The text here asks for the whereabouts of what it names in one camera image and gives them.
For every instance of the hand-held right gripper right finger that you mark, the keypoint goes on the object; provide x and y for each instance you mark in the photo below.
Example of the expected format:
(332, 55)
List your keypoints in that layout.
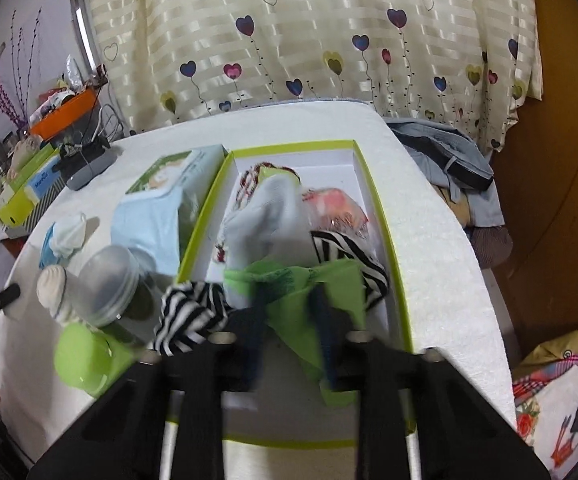
(327, 355)

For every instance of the beige ribbed cap bottle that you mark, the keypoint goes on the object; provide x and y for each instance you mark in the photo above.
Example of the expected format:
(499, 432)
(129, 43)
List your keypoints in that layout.
(51, 285)

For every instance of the blue green carton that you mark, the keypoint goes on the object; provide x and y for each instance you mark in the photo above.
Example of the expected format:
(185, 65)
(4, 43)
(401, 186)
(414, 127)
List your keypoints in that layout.
(24, 195)

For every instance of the light blue sock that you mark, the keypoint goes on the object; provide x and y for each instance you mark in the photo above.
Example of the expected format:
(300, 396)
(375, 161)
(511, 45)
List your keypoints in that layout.
(269, 220)

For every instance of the orange storage bin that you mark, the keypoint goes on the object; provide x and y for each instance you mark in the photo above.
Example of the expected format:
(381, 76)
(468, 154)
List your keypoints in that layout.
(64, 115)

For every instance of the brown wooden wardrobe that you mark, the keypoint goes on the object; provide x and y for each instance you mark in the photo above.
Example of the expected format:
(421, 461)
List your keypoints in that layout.
(559, 185)

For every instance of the light blue wet wipes pack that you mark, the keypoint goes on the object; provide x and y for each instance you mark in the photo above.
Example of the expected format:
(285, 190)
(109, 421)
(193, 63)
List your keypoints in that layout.
(154, 220)

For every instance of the grey black electronic device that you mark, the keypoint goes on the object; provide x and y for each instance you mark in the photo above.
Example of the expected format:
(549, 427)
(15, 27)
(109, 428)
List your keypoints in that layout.
(89, 170)

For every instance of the clear plastic jar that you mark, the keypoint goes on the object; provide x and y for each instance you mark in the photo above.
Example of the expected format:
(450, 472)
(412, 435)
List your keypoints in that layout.
(109, 280)

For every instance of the green sock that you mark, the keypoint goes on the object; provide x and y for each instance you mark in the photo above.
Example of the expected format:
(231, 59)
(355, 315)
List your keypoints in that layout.
(294, 320)

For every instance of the heart print cream curtain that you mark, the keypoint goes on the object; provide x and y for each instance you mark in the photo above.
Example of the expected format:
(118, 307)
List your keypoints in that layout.
(294, 35)

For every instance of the small blue packet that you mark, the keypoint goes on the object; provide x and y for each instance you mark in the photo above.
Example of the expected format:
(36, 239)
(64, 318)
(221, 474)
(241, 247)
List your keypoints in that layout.
(46, 255)

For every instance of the purple dried flower stems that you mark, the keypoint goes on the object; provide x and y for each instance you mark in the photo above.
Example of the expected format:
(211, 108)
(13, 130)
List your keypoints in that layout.
(16, 110)

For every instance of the grey clothing pile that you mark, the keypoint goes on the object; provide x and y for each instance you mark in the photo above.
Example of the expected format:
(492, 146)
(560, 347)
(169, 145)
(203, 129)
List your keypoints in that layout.
(439, 145)

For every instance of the green rimmed white box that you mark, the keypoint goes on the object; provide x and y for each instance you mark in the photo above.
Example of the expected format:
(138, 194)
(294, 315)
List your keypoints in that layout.
(329, 170)

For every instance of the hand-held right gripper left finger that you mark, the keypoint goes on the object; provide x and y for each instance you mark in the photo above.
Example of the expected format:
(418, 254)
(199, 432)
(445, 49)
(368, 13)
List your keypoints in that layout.
(256, 355)

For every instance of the green plastic cup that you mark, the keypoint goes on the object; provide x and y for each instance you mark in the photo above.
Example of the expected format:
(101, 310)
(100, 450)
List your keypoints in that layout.
(84, 360)

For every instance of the black white striped sock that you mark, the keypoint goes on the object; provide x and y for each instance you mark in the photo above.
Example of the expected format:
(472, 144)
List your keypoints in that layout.
(189, 315)
(349, 255)

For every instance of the red white plastic packet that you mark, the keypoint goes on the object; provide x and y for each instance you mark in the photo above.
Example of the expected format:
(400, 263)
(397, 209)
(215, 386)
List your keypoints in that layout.
(339, 210)

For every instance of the green patterned cloth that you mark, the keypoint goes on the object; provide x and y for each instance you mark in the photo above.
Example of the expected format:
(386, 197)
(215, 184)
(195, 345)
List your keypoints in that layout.
(251, 180)

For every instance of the floral printed cloth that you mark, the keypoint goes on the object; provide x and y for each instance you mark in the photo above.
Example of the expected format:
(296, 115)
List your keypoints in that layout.
(544, 385)

